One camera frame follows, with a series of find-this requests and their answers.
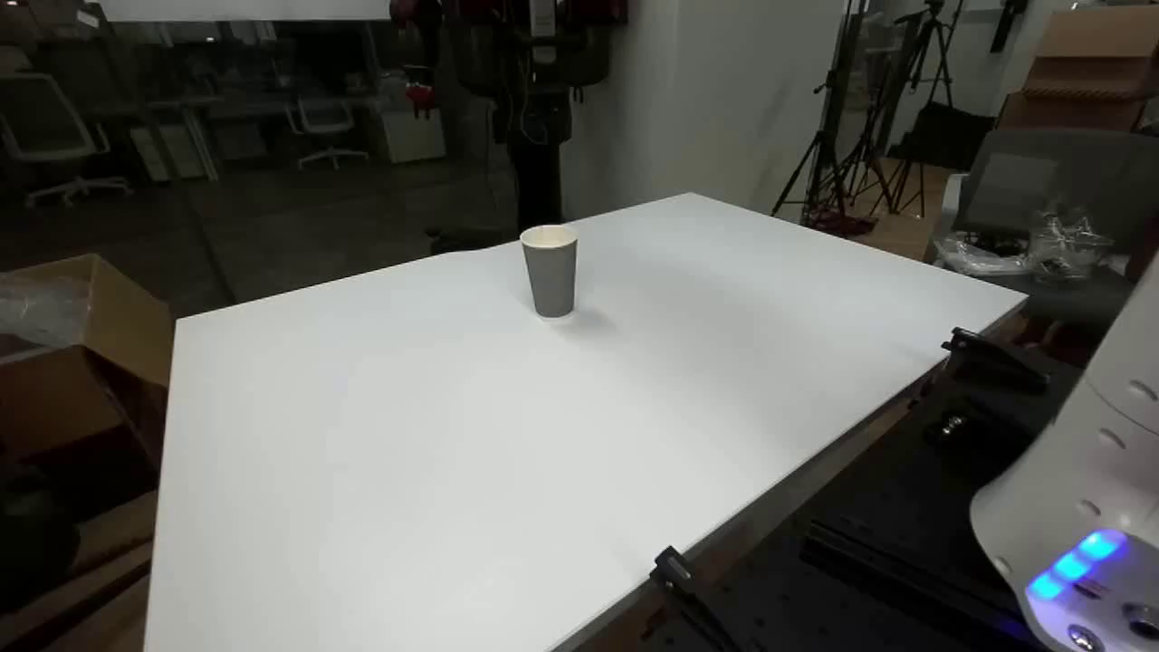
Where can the grey paper cup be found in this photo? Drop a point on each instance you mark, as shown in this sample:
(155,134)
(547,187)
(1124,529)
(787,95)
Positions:
(553,281)

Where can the red and black Baxter robot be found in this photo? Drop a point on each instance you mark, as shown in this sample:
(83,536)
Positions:
(538,122)

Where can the white drawer cabinet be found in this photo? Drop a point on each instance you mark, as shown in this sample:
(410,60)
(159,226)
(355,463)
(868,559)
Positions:
(408,134)

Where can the short black table clamp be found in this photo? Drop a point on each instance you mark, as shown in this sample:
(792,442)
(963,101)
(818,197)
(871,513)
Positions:
(675,571)

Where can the black tripod stand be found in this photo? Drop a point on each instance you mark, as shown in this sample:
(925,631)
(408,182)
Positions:
(835,133)
(918,60)

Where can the white office chair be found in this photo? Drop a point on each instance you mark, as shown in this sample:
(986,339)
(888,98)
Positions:
(42,127)
(327,122)

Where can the small black block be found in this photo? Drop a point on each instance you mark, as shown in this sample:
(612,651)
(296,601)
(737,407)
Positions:
(963,434)

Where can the black equipment bag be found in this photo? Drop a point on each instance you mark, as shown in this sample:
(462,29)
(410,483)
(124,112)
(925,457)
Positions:
(943,134)

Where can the long black table clamp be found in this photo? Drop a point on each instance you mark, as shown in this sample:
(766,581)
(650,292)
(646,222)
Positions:
(990,361)

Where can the crumpled clear plastic bag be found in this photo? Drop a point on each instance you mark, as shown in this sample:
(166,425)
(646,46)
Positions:
(1026,246)

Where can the dark office chair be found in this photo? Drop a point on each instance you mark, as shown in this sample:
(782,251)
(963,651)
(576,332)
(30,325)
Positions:
(1037,182)

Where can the large open cardboard box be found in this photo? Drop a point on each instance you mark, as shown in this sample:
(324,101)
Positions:
(83,349)

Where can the wooden plank stack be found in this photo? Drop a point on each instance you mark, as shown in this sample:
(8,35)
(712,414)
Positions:
(108,567)

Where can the clear plastic wrap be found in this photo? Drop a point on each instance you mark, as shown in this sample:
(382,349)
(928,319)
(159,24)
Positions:
(42,311)

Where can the brown cardboard box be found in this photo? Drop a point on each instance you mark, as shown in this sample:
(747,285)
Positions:
(1079,112)
(1107,35)
(1091,76)

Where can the black round object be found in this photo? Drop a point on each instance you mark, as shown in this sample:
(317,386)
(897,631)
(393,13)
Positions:
(32,536)

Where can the black aluminium rail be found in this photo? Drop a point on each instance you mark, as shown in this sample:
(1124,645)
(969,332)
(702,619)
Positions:
(892,573)

